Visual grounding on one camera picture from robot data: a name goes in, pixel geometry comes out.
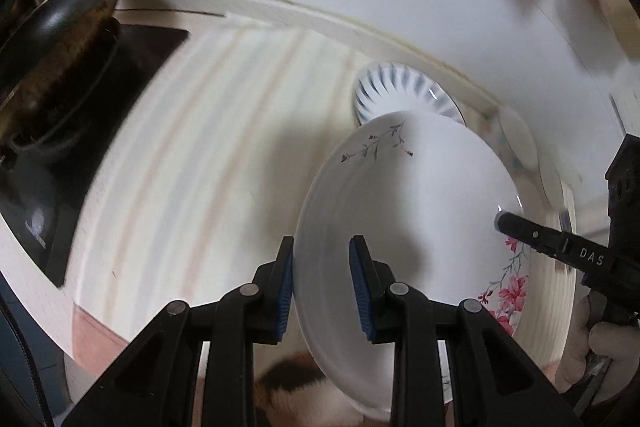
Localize white bowl blue flower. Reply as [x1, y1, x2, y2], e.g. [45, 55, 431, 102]
[485, 105, 539, 208]

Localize black frying pan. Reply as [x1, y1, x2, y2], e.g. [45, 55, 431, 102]
[1, 0, 117, 143]

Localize striped cat tablecloth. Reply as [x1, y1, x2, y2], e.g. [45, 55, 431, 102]
[64, 24, 582, 427]

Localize white plate pink flowers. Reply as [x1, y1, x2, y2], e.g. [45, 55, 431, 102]
[470, 187, 530, 336]

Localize white plate with twig pattern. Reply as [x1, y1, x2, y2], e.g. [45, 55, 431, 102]
[293, 112, 518, 421]

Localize white plate blue leaf pattern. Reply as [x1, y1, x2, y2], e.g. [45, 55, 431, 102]
[352, 62, 466, 126]

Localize white gloved right hand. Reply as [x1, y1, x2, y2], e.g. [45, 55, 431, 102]
[555, 297, 639, 405]

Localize black induction cooktop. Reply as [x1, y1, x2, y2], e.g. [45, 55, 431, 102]
[1, 20, 189, 286]

